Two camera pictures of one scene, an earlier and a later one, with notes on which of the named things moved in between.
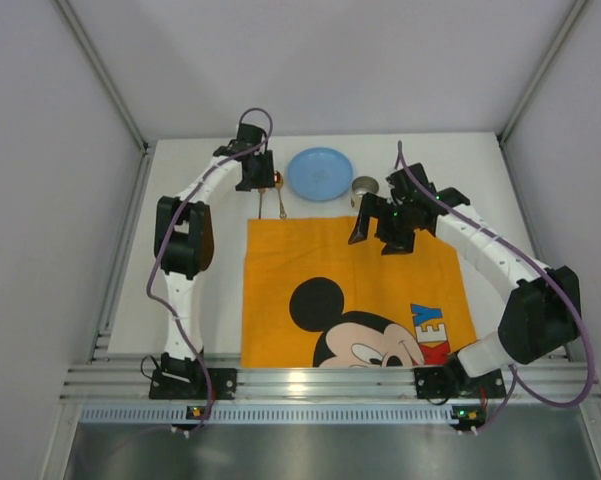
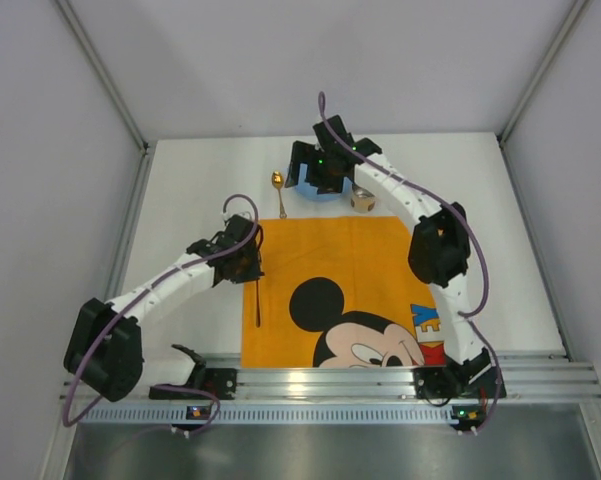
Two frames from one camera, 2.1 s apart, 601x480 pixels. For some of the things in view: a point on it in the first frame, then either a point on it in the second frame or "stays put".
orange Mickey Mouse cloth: (312, 299) stays put
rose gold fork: (261, 190) → (257, 322)
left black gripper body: (258, 170) → (247, 270)
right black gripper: (385, 220) → (311, 176)
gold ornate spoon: (278, 183) stays put
